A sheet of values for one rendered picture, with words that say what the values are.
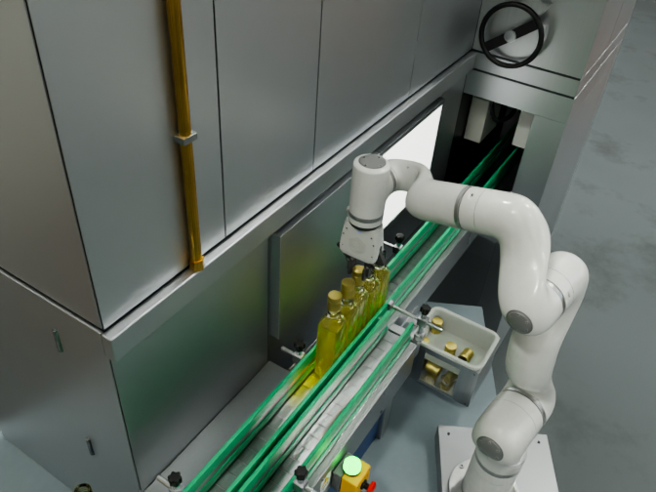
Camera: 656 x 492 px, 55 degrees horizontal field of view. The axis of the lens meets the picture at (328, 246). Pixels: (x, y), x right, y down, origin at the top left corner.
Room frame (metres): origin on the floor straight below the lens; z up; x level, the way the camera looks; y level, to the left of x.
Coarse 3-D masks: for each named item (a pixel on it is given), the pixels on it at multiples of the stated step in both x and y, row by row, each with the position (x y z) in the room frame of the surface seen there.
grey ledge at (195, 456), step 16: (272, 368) 1.10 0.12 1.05; (256, 384) 1.05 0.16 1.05; (272, 384) 1.05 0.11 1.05; (240, 400) 0.99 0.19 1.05; (256, 400) 0.99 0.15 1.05; (224, 416) 0.94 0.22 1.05; (240, 416) 0.94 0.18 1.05; (208, 432) 0.89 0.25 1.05; (224, 432) 0.89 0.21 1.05; (192, 448) 0.84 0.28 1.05; (208, 448) 0.85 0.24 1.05; (176, 464) 0.80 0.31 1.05; (192, 464) 0.80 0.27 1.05
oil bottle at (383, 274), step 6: (378, 270) 1.29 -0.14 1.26; (384, 270) 1.29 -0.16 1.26; (378, 276) 1.28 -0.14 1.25; (384, 276) 1.28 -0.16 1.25; (384, 282) 1.29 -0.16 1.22; (384, 288) 1.29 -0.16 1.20; (384, 294) 1.30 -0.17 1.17; (378, 300) 1.27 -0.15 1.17; (384, 300) 1.31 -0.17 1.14; (378, 306) 1.28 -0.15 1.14
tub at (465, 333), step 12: (432, 312) 1.40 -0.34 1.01; (444, 312) 1.41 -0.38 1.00; (444, 324) 1.40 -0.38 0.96; (456, 324) 1.39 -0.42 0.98; (468, 324) 1.37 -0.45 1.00; (432, 336) 1.37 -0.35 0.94; (444, 336) 1.37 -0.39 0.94; (456, 336) 1.38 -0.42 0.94; (468, 336) 1.36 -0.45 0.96; (480, 336) 1.35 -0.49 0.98; (492, 336) 1.33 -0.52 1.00; (432, 348) 1.25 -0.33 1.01; (480, 348) 1.33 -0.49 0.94; (492, 348) 1.27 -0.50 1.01; (456, 360) 1.22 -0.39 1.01; (480, 360) 1.29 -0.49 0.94
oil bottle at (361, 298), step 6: (354, 294) 1.19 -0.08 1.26; (360, 294) 1.19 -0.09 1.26; (366, 294) 1.21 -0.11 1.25; (354, 300) 1.18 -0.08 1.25; (360, 300) 1.18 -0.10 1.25; (366, 300) 1.20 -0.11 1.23; (360, 306) 1.18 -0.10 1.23; (366, 306) 1.21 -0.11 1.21; (360, 312) 1.18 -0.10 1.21; (366, 312) 1.21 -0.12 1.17; (360, 318) 1.19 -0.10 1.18; (360, 324) 1.19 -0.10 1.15; (360, 330) 1.19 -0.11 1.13
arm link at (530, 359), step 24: (552, 264) 0.95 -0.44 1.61; (576, 264) 0.96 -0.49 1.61; (576, 288) 0.91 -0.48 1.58; (576, 312) 0.94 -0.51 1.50; (528, 336) 0.91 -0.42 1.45; (552, 336) 0.90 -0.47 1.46; (528, 360) 0.88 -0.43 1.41; (552, 360) 0.88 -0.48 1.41; (528, 384) 0.88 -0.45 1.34; (552, 384) 0.91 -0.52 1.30; (552, 408) 0.93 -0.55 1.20
